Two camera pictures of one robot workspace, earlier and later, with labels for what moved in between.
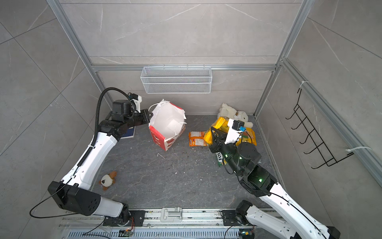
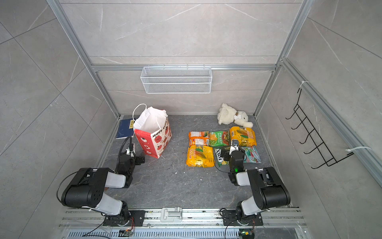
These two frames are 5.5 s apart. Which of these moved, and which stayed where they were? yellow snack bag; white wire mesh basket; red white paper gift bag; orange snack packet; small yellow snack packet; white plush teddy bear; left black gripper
Moved: red white paper gift bag; left black gripper; small yellow snack packet
Stayed: orange snack packet; white wire mesh basket; yellow snack bag; white plush teddy bear
